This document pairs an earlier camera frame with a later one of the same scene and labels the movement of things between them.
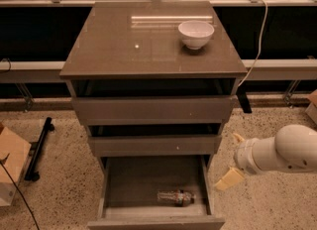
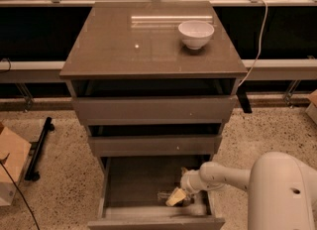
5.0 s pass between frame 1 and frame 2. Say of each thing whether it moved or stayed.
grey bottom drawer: stayed
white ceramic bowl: stayed
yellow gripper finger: moved
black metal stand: stayed
